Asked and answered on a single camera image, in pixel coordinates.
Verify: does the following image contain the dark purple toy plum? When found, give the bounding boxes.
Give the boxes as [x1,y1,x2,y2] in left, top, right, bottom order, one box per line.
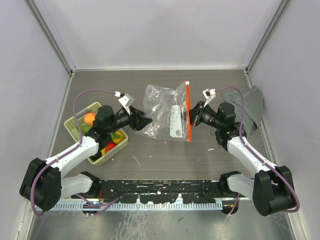
[90,153,102,162]

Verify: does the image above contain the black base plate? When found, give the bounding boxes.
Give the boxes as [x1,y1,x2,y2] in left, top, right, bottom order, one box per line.
[81,179,237,204]

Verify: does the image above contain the clear orange zip bag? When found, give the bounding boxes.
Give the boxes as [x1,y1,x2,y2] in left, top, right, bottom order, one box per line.
[137,80,192,142]

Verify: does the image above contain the green toy leaves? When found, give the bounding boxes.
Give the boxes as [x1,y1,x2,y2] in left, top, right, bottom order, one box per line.
[80,124,91,135]

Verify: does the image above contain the yellow orange toy fruit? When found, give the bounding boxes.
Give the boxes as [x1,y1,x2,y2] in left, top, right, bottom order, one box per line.
[111,131,125,145]

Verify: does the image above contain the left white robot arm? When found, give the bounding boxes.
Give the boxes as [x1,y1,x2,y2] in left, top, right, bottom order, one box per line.
[19,105,153,211]

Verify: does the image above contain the red toy tomato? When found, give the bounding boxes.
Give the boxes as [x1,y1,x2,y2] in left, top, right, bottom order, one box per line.
[105,141,117,153]

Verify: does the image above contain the grey folded cloth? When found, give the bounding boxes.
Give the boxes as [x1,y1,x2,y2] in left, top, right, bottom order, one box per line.
[221,86,264,136]

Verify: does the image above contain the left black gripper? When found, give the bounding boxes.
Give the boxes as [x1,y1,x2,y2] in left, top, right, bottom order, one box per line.
[106,106,152,134]

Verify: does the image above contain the green plastic basket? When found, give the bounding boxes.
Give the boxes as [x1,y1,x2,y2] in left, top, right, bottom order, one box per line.
[63,102,129,167]

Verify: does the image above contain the yellow toy banana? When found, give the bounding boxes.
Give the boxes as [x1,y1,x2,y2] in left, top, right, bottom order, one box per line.
[100,148,106,156]

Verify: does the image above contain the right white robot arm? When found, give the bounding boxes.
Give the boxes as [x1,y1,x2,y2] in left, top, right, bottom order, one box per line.
[182,101,300,216]

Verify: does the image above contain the orange toy peach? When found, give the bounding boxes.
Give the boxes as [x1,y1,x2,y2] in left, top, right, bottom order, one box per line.
[83,112,96,126]

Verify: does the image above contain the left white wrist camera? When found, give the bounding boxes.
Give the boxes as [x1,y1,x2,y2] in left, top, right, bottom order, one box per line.
[114,91,135,115]

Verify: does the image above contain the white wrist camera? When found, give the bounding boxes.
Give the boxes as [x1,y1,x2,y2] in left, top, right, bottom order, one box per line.
[202,88,216,106]
[114,91,135,115]

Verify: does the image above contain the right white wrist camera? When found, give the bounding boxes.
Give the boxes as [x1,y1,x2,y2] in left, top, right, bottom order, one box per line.
[202,88,216,106]

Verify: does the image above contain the grey slotted cable duct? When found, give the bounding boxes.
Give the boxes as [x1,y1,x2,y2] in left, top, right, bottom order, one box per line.
[50,197,223,212]

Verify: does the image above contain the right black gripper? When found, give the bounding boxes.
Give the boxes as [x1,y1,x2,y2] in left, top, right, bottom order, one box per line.
[178,101,223,130]

